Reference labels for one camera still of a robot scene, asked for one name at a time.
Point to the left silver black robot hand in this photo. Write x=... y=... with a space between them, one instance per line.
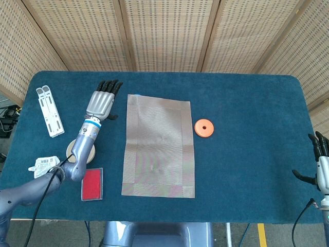
x=100 y=104

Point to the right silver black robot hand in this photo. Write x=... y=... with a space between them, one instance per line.
x=324 y=172

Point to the light brown bowl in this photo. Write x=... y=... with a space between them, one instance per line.
x=90 y=154

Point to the woven beige placemat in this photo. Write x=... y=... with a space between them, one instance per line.
x=159 y=144

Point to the white folding stand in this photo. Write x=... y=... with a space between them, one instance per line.
x=50 y=113

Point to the red card in clear case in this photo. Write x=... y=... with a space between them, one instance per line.
x=92 y=185

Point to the crumpled white pouch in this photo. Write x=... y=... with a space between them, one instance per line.
x=42 y=166

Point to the yellow floor tape strip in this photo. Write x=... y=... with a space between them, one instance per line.
x=262 y=235

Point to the woven bamboo folding screen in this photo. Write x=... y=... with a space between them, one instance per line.
x=167 y=33

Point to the orange disc with hole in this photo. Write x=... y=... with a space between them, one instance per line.
x=200 y=130

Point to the white table leg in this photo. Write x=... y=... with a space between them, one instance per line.
x=228 y=235

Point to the grey robot torso base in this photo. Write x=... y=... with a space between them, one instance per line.
x=156 y=235

